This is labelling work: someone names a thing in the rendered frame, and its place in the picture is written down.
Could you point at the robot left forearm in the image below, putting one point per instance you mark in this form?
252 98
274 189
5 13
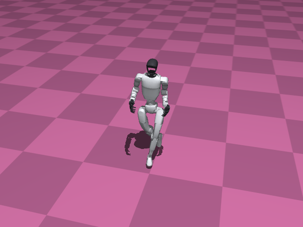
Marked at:
165 100

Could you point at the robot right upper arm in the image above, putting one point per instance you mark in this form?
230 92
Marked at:
137 81

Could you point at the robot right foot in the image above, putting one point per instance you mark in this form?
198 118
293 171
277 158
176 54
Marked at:
160 140

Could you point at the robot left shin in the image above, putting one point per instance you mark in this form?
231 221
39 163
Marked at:
153 144

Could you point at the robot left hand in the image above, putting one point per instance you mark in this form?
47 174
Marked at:
167 108

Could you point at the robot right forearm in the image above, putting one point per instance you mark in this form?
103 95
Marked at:
133 95

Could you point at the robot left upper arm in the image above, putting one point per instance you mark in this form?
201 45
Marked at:
164 82

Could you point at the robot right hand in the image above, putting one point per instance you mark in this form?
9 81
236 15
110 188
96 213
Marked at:
131 103

